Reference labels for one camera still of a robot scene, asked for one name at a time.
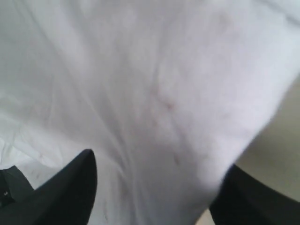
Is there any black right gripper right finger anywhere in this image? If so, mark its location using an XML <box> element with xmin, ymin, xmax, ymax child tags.
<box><xmin>210</xmin><ymin>165</ymin><xmax>300</xmax><ymax>225</ymax></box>

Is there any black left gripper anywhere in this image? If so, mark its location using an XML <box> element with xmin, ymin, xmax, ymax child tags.
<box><xmin>0</xmin><ymin>166</ymin><xmax>34</xmax><ymax>208</ymax></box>

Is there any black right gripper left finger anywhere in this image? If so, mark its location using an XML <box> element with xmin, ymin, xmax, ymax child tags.
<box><xmin>0</xmin><ymin>150</ymin><xmax>97</xmax><ymax>225</ymax></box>

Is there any white t-shirt red logo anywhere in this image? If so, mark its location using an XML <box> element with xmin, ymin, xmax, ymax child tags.
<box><xmin>0</xmin><ymin>0</ymin><xmax>300</xmax><ymax>225</ymax></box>

